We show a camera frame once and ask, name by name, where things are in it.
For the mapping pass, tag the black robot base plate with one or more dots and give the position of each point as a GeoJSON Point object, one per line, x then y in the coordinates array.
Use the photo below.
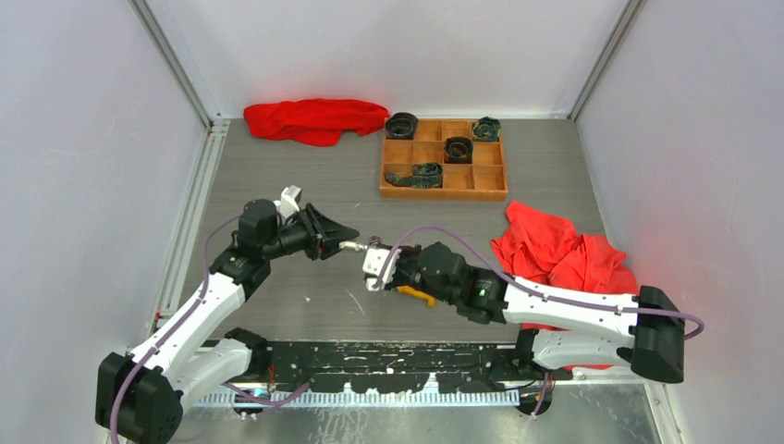
{"type": "Point", "coordinates": [393, 367]}

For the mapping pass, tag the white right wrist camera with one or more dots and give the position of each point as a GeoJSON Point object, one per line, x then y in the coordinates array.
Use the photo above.
{"type": "Point", "coordinates": [378, 267]}

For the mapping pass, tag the rolled dark belt centre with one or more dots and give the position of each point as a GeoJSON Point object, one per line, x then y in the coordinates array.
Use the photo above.
{"type": "Point", "coordinates": [458, 150]}

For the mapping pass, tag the dark belt lying flat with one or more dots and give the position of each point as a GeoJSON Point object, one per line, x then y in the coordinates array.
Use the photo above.
{"type": "Point", "coordinates": [421, 176]}

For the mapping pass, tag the wooden compartment tray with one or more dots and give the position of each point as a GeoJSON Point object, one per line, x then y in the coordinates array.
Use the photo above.
{"type": "Point", "coordinates": [443, 159]}

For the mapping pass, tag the red cloth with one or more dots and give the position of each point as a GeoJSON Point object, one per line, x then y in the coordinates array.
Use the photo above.
{"type": "Point", "coordinates": [317, 122]}
{"type": "Point", "coordinates": [551, 251]}

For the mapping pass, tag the orange plastic faucet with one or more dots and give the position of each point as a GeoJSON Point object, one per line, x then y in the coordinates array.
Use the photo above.
{"type": "Point", "coordinates": [429, 300]}

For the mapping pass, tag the red cloth at right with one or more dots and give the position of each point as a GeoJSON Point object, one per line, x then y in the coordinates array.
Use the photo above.
{"type": "Point", "coordinates": [551, 251]}

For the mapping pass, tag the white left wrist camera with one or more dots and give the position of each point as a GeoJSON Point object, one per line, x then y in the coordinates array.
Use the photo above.
{"type": "Point", "coordinates": [288, 203]}

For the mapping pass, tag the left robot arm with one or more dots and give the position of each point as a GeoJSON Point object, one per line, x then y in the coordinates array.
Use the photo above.
{"type": "Point", "coordinates": [143, 394]}

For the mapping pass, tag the perforated metal rail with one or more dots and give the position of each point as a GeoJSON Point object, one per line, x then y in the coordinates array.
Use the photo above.
{"type": "Point", "coordinates": [429, 397]}

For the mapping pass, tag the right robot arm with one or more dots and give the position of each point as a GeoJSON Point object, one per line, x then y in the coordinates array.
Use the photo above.
{"type": "Point", "coordinates": [644, 331]}

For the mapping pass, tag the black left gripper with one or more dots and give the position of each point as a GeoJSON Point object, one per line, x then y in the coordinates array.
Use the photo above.
{"type": "Point", "coordinates": [323, 234]}

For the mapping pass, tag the rolled dark belt top-left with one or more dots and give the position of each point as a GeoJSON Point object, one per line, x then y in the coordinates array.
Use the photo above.
{"type": "Point", "coordinates": [401, 126]}

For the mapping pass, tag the red cloth at back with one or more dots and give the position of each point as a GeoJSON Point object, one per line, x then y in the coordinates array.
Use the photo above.
{"type": "Point", "coordinates": [317, 122]}

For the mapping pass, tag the chrome metal faucet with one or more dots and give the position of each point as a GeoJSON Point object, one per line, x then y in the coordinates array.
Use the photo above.
{"type": "Point", "coordinates": [360, 246]}

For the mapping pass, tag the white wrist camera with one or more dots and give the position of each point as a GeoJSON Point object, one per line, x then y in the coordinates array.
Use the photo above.
{"type": "Point", "coordinates": [288, 203]}
{"type": "Point", "coordinates": [378, 267]}

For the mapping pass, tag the rolled dark belt top-right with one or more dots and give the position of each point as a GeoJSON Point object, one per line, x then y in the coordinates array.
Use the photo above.
{"type": "Point", "coordinates": [486, 129]}

